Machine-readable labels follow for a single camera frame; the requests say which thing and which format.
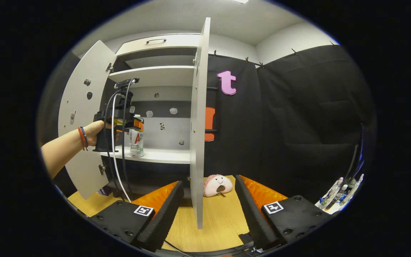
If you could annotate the white cabinet drawer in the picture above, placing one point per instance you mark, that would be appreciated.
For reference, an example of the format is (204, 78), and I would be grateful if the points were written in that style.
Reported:
(177, 42)

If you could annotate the purple packet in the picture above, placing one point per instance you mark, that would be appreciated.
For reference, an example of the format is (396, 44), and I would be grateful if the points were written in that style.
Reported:
(105, 191)

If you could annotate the black backdrop cloth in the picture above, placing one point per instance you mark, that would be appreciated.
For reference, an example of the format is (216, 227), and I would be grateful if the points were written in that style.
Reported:
(298, 125)

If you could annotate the pink plush toy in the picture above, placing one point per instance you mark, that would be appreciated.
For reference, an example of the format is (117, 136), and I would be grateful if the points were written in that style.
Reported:
(212, 184)

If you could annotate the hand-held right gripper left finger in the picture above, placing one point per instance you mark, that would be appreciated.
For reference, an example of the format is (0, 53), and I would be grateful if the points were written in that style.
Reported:
(166, 217)

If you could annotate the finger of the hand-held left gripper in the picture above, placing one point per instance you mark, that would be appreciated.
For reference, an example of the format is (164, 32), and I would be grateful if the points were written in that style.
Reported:
(138, 125)

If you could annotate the white cabinet door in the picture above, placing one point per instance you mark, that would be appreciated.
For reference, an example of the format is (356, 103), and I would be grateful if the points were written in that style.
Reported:
(198, 142)
(91, 60)

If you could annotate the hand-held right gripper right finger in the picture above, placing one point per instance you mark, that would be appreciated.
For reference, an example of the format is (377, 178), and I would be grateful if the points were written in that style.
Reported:
(250, 214)

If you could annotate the white bottle green label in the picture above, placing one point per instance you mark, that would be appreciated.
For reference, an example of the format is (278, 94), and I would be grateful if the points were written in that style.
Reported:
(136, 146)

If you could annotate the white cabinet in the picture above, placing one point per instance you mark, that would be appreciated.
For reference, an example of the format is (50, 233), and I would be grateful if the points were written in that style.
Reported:
(162, 155)

